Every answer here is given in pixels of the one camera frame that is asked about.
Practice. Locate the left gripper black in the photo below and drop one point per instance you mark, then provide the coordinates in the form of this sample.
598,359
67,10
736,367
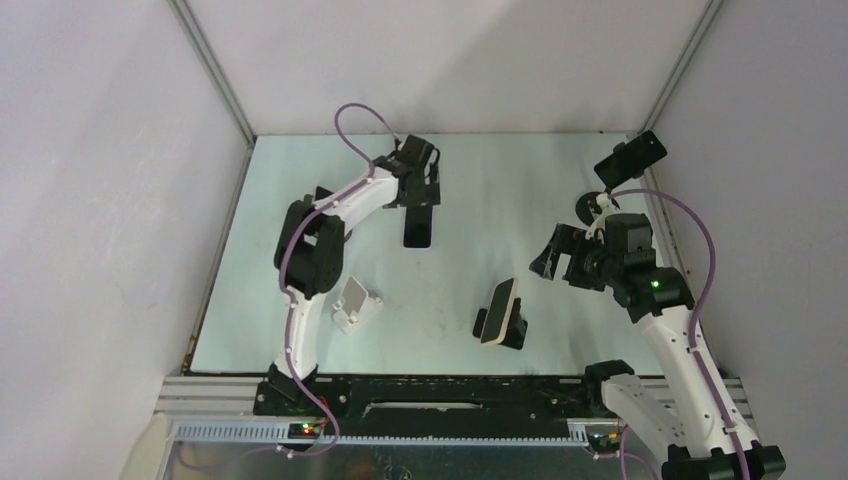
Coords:
429,195

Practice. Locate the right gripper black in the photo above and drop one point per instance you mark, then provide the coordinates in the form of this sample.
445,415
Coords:
567,240

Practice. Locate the phone with lilac case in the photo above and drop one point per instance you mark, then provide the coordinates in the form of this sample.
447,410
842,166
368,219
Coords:
418,223

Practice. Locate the phone with white case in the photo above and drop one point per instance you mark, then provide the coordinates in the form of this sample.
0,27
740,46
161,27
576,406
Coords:
322,193

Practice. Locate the phone with cream case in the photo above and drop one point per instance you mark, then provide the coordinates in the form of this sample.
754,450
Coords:
498,310

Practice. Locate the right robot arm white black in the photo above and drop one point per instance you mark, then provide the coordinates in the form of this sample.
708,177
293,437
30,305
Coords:
704,436

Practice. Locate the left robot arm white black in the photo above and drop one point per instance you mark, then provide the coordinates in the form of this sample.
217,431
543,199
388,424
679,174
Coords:
310,252

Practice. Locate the black round base phone stand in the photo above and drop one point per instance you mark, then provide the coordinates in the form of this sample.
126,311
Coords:
627,203

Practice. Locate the black folding phone stand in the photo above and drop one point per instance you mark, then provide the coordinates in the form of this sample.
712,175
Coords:
517,328

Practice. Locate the black phone on round stand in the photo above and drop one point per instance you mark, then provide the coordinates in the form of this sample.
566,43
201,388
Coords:
629,160

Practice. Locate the white folding phone stand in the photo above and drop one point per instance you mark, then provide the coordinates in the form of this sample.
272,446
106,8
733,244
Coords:
355,306

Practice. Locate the right circuit board with LEDs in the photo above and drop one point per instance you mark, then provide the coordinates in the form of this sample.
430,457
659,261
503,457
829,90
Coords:
604,444

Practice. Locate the circuit board with leds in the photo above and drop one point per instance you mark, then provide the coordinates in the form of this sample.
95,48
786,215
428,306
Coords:
305,431
604,444

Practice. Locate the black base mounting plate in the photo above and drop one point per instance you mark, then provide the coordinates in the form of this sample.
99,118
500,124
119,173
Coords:
472,407

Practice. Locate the left circuit board with LEDs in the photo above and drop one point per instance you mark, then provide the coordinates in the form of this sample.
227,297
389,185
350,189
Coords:
305,431

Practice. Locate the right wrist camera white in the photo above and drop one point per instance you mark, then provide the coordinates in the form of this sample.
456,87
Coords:
605,206

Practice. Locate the grey slotted cable duct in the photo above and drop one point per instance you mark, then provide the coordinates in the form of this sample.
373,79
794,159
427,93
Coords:
281,434

